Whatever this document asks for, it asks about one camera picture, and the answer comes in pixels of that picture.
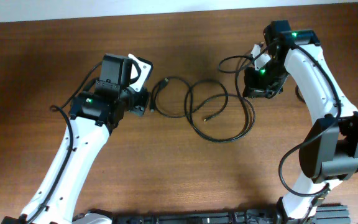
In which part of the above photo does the black USB-C cable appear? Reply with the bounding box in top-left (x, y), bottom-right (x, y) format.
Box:
top-left (183, 54), bottom-right (256, 144)

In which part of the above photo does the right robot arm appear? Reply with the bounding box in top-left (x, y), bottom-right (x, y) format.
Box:
top-left (243, 23), bottom-right (358, 223)

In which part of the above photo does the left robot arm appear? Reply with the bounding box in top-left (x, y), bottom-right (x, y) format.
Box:
top-left (2, 78), bottom-right (150, 224)

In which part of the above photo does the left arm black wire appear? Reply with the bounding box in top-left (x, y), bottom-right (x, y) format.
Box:
top-left (25, 60), bottom-right (104, 224)

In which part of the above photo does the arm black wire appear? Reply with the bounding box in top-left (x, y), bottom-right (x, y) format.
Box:
top-left (25, 60), bottom-right (104, 224)
top-left (218, 43), bottom-right (343, 198)

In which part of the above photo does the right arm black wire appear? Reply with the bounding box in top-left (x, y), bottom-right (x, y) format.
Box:
top-left (218, 43), bottom-right (343, 198)

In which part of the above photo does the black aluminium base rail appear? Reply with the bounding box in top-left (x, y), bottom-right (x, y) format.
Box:
top-left (44, 203), bottom-right (351, 224)

